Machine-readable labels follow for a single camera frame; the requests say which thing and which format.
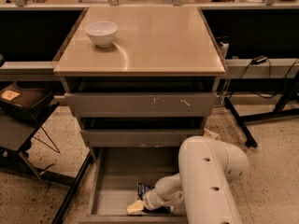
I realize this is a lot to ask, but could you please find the black table leg frame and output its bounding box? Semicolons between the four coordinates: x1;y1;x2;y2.
223;72;299;148

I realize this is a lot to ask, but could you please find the black floor bar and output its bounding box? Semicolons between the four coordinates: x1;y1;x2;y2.
51;153;93;224

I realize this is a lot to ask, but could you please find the dark brown tray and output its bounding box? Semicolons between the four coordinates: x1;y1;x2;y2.
0;82;54;120

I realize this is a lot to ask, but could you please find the grey drawer cabinet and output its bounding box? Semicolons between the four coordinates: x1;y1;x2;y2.
52;5;228;154

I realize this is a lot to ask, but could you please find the grey top drawer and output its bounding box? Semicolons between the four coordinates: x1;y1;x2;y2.
65;77;216;118

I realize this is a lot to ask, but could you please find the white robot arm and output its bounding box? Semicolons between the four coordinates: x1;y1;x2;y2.
127;136;249;224

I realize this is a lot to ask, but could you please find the black power adapter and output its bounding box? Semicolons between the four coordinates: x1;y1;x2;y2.
251;55;267;65

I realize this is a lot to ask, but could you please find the grey bottom drawer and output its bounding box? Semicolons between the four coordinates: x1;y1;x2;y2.
78;147;188;224

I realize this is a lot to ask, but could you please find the white ceramic bowl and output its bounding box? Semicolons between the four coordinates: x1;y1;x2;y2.
85;21;118;48

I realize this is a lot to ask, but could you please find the grey drawer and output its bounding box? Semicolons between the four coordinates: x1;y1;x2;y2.
78;147;188;224
81;117;206;147
65;77;216;118

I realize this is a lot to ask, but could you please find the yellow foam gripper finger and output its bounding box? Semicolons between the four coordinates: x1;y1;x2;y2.
126;200;144;215

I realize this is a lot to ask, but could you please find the black side table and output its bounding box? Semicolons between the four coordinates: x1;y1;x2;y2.
0;102;60;184

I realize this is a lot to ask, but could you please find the blue chip bag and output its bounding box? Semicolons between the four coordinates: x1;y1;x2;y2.
137;182;174;214

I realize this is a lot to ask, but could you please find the grey middle drawer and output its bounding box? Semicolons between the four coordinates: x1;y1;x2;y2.
81;117;206;147

